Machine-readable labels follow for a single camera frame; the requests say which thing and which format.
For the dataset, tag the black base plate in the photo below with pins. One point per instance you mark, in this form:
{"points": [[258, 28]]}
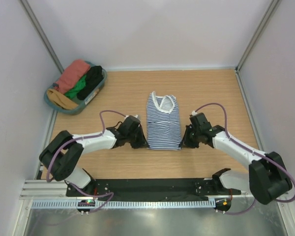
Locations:
{"points": [[159, 190]]}

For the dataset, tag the blue white striped tank top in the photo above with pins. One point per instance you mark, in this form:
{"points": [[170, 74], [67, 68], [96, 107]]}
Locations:
{"points": [[163, 122]]}

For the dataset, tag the corner aluminium post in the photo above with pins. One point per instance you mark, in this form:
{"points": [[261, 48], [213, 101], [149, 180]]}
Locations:
{"points": [[274, 4], [42, 35]]}

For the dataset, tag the aluminium frame rail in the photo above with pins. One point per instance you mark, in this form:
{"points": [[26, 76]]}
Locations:
{"points": [[41, 189]]}

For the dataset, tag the teal plastic laundry basket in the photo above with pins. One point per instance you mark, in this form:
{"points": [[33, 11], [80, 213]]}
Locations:
{"points": [[81, 103]]}

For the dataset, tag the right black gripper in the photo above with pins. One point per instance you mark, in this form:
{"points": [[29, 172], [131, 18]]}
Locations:
{"points": [[186, 142]]}

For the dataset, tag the left corner aluminium post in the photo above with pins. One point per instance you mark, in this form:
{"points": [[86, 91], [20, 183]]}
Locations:
{"points": [[42, 35]]}

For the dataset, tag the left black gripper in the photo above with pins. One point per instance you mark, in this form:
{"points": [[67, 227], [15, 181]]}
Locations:
{"points": [[142, 142]]}

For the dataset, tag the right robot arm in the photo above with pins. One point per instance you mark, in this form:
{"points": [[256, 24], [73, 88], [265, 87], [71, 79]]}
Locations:
{"points": [[267, 177]]}

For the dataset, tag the right corner aluminium post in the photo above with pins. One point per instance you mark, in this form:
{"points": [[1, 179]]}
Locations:
{"points": [[274, 4]]}

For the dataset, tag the black tank top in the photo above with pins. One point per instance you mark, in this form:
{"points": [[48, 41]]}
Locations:
{"points": [[93, 78]]}

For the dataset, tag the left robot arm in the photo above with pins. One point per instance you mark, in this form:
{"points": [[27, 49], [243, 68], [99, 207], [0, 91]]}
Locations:
{"points": [[62, 154]]}

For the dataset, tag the slotted cable duct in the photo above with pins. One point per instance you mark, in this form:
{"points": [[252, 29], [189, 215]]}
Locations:
{"points": [[89, 204]]}

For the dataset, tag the pink tank top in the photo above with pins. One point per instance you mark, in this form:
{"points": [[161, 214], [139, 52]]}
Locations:
{"points": [[71, 75]]}

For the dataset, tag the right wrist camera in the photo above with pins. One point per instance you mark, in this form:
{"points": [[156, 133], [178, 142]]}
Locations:
{"points": [[194, 113]]}

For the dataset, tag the green tank top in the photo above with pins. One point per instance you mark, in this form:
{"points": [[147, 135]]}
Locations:
{"points": [[77, 88]]}

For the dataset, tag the tan tank top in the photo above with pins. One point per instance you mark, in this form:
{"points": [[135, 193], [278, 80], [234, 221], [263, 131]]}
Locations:
{"points": [[61, 100]]}

